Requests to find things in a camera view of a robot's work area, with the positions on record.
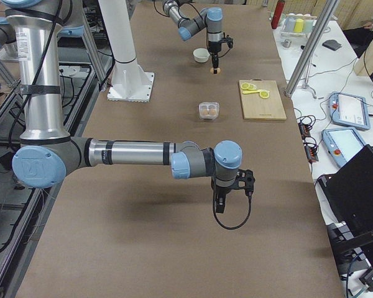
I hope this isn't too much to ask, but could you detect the near blue teach pendant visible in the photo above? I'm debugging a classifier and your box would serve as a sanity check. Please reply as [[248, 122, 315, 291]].
[[322, 127, 366, 168]]

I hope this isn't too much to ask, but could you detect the grey cup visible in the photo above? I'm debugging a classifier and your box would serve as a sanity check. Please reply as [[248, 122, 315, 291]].
[[283, 17, 296, 32]]

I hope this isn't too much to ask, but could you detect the far blue teach pendant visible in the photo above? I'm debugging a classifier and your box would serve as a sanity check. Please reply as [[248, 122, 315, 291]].
[[329, 92, 371, 130]]

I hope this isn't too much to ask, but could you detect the clear plastic egg box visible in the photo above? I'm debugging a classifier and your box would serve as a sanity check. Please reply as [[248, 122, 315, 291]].
[[198, 102, 219, 120]]

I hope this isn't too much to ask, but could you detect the black power strip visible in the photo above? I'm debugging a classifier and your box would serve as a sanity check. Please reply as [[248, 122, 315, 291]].
[[298, 122, 318, 164]]

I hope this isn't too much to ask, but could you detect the blue teach pendant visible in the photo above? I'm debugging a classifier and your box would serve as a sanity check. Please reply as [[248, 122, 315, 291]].
[[322, 127, 366, 168], [329, 92, 371, 130]]

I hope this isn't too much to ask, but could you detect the bamboo cutting board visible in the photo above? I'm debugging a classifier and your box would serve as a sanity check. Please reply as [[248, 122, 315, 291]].
[[239, 80, 287, 120]]

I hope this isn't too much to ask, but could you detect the small metal cup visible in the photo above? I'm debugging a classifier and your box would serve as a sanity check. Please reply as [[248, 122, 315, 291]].
[[282, 39, 292, 48]]

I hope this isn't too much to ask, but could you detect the dark grey pad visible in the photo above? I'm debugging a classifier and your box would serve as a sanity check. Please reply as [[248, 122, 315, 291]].
[[322, 39, 342, 51]]

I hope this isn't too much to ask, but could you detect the aluminium frame post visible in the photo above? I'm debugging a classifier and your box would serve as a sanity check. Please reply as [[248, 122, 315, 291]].
[[285, 0, 339, 99]]

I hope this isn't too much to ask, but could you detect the red cylindrical bottle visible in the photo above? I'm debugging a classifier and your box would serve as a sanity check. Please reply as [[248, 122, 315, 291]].
[[271, 0, 285, 29]]

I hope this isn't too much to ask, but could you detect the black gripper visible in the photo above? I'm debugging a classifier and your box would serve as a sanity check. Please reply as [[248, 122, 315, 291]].
[[211, 176, 239, 214], [207, 41, 222, 68]]

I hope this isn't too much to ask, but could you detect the yellow cup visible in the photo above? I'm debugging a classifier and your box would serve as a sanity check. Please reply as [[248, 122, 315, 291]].
[[293, 18, 304, 33]]

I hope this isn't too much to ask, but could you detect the white ceramic bowl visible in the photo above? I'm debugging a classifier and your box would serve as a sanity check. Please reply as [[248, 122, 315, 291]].
[[193, 48, 211, 63]]

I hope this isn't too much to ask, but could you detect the yellow plastic knife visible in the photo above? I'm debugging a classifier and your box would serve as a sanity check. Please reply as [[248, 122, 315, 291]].
[[242, 89, 262, 94]]

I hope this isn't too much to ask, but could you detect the brown egg from bowl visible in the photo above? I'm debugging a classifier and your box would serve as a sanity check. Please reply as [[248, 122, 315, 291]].
[[210, 68, 221, 75]]

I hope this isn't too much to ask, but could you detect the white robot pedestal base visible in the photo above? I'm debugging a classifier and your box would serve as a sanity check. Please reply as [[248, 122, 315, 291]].
[[99, 0, 155, 102]]

